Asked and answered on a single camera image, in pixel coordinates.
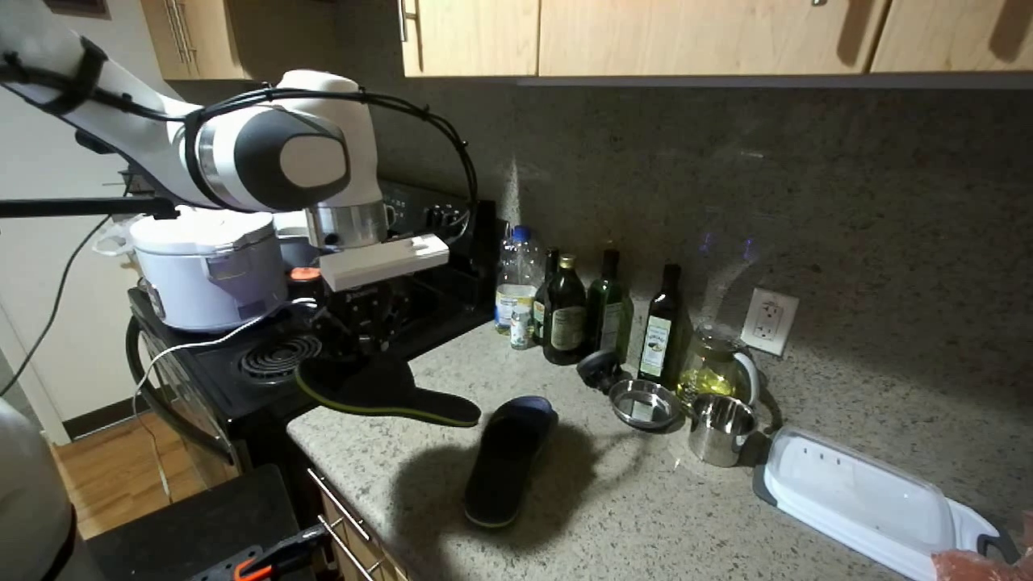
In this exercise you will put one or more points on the white rice cooker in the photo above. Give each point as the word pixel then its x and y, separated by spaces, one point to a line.
pixel 206 276

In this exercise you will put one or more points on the white wall outlet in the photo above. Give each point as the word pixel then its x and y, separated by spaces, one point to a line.
pixel 770 324

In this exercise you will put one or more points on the white cutting board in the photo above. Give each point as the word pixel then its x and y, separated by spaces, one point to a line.
pixel 861 502

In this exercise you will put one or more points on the steel cup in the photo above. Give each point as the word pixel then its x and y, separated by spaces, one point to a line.
pixel 719 434

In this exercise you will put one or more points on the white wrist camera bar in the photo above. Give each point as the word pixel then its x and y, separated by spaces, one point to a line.
pixel 384 262

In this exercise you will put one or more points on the clear water bottle blue cap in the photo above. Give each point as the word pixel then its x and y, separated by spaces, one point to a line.
pixel 517 278

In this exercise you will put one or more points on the dark bottle gold cap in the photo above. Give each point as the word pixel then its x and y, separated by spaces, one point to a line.
pixel 565 324

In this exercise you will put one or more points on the black cart orange clamps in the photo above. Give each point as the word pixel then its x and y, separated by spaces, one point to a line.
pixel 182 527

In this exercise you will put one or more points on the navy slipper green-edged sole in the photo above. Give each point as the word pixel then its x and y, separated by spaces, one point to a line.
pixel 377 392
pixel 504 462

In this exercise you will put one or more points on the dark oil bottle white label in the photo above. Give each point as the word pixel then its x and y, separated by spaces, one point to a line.
pixel 659 344

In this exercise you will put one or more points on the dark wall picture frame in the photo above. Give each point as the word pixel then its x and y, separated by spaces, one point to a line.
pixel 75 6

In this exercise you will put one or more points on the small spice jar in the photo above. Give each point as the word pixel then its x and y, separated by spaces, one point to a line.
pixel 522 331

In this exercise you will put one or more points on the dark glass bottle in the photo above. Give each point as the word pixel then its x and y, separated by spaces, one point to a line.
pixel 549 269

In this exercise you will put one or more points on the black measuring cup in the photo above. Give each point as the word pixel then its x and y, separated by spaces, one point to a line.
pixel 598 373

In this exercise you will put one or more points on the black electric stove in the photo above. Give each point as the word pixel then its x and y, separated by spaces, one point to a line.
pixel 452 306

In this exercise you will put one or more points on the glass oil cruet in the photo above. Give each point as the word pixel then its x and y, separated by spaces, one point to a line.
pixel 712 379

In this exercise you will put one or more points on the steel bowl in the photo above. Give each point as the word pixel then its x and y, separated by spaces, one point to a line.
pixel 648 403

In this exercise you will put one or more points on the light wood upper cabinets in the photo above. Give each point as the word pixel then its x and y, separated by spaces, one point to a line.
pixel 698 37

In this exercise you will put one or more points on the green glass bottle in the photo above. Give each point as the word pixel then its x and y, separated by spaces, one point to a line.
pixel 612 316

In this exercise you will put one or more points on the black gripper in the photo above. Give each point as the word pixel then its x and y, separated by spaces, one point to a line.
pixel 365 313

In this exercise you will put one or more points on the wooden base cabinet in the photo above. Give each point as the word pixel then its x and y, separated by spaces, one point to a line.
pixel 360 548

